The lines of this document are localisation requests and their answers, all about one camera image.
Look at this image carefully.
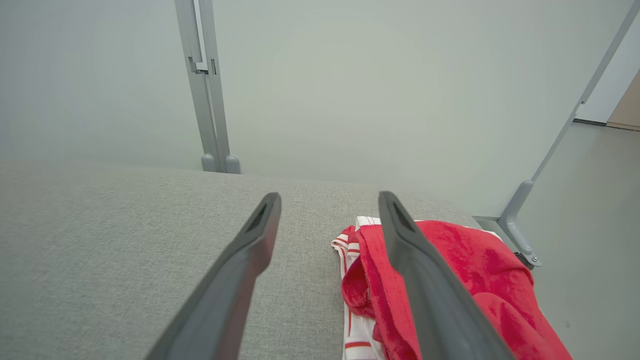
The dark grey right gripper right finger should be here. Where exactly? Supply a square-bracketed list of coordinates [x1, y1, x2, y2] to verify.
[378, 191, 516, 360]

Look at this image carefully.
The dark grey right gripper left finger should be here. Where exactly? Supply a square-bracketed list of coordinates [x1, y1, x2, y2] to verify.
[145, 192, 282, 360]

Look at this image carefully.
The red white lettered jersey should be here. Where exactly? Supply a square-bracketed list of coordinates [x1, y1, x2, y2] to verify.
[331, 216, 573, 360]

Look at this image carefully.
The grey slanted partition post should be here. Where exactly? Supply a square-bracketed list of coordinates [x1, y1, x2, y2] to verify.
[497, 0, 640, 271]

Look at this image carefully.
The grey double partition post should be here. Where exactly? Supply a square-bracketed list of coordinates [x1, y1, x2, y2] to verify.
[174, 0, 242, 175]

